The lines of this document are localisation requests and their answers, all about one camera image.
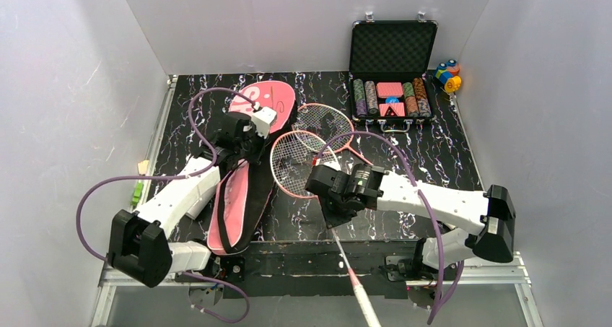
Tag pink racket cover bag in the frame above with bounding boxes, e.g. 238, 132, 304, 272
206, 80, 297, 256

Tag pink badminton racket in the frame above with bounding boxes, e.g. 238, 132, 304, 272
270, 130, 380, 326
293, 103, 372, 165

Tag white shuttlecock tube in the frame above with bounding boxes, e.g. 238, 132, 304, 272
185, 186, 216, 219

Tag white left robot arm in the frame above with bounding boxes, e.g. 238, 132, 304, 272
107, 107, 277, 287

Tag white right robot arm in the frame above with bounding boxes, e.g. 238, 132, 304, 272
305, 164, 516, 270

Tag poker chip stack row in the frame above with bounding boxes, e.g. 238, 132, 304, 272
402, 82, 419, 118
364, 81, 380, 116
412, 78, 432, 118
353, 79, 367, 117

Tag small wooden block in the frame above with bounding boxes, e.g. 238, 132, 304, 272
137, 160, 149, 175

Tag pink playing card deck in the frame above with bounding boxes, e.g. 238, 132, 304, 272
376, 82, 403, 98
379, 103, 406, 118

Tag black poker chip case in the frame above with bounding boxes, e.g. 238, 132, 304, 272
348, 19, 438, 126

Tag colourful toy blocks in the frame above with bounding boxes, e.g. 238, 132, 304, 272
434, 59, 462, 94

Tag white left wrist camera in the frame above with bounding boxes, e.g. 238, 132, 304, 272
251, 107, 277, 139

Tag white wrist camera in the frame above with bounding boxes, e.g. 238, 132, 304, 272
251, 107, 277, 139
312, 152, 341, 171

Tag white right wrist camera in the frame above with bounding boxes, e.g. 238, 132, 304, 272
312, 152, 341, 171

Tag green clip on rail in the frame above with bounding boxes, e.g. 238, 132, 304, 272
131, 180, 144, 206

